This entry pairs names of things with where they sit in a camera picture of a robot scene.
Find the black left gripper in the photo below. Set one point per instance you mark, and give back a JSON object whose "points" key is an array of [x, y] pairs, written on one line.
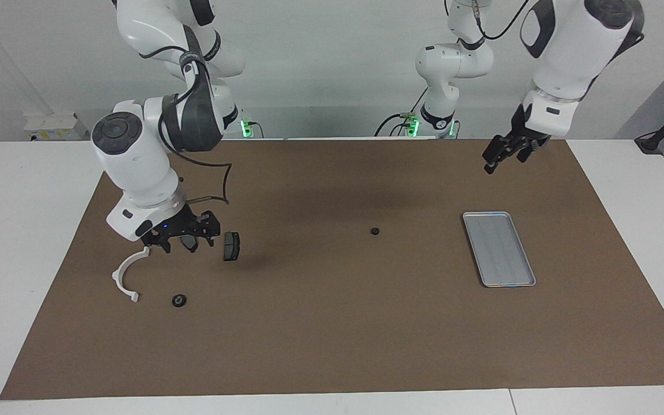
{"points": [[523, 129]]}

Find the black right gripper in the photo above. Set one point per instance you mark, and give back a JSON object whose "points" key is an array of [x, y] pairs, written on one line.
{"points": [[185, 227]]}

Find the large black bearing gear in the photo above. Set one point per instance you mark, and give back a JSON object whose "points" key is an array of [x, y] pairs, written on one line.
{"points": [[179, 300]]}

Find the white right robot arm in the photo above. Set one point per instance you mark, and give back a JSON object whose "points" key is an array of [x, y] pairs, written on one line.
{"points": [[136, 161]]}

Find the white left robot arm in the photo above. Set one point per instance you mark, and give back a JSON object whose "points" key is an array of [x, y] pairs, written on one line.
{"points": [[562, 52]]}

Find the silver metal tray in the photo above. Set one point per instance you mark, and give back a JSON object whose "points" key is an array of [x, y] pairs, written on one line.
{"points": [[499, 251]]}

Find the dark tapered brake pad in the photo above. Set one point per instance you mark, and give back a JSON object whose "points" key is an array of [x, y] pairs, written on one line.
{"points": [[190, 244]]}

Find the dark rectangular brake pad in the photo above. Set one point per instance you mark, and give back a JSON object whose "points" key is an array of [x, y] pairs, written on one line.
{"points": [[231, 246]]}

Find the brown table mat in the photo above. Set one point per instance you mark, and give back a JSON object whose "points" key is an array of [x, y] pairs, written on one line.
{"points": [[332, 334]]}

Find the white power box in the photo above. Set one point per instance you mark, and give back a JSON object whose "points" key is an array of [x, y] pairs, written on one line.
{"points": [[55, 124]]}

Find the white curved plastic bracket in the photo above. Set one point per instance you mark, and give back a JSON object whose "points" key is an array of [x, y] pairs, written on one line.
{"points": [[120, 271]]}

